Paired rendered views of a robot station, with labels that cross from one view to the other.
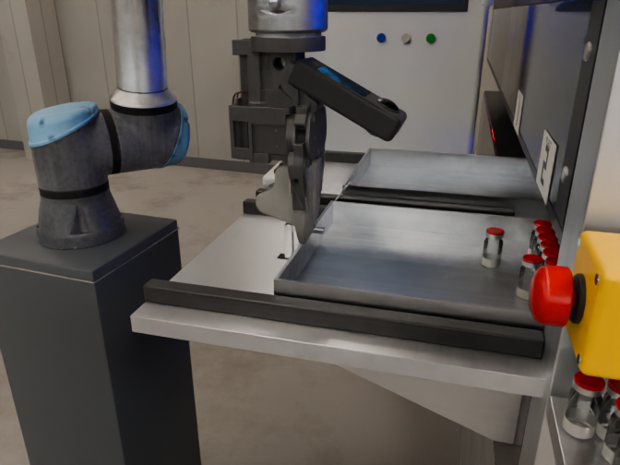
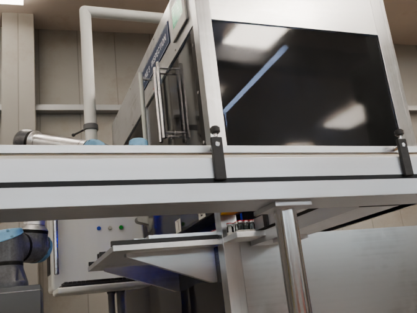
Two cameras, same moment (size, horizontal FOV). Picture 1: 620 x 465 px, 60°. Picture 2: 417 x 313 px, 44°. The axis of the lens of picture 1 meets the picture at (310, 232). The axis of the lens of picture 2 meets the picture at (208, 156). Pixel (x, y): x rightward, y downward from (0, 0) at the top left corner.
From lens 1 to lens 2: 1.59 m
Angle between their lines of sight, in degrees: 53
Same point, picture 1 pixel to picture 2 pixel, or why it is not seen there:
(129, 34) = not seen: hidden behind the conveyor
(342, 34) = (80, 228)
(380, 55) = (99, 236)
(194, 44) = not seen: outside the picture
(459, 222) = not seen: hidden behind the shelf
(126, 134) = (34, 240)
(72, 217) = (15, 272)
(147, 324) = (118, 247)
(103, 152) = (27, 246)
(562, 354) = (222, 228)
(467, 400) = (203, 269)
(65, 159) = (15, 246)
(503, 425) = (213, 276)
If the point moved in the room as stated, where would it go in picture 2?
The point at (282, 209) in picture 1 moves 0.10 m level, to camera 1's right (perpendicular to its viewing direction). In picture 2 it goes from (144, 220) to (168, 220)
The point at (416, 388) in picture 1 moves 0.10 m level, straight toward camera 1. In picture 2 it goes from (188, 269) to (198, 266)
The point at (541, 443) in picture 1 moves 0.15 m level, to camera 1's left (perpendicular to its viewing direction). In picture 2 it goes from (224, 253) to (190, 254)
